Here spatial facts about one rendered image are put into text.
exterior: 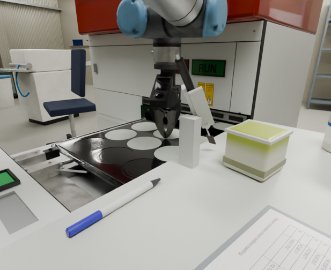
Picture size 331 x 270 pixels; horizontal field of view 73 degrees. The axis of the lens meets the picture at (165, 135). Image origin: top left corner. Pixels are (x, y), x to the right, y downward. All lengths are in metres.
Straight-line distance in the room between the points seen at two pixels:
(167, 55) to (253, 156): 0.36
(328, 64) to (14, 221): 6.21
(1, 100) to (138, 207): 5.84
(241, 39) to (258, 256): 0.55
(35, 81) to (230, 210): 3.85
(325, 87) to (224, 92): 5.66
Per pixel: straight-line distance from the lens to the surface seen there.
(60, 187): 0.52
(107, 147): 0.64
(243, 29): 0.68
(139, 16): 0.50
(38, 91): 4.03
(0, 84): 6.00
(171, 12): 0.39
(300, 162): 0.46
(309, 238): 0.29
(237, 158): 0.37
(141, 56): 0.92
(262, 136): 0.34
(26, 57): 4.08
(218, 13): 0.45
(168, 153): 0.58
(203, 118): 0.37
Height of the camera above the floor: 1.14
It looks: 20 degrees down
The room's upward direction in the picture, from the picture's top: straight up
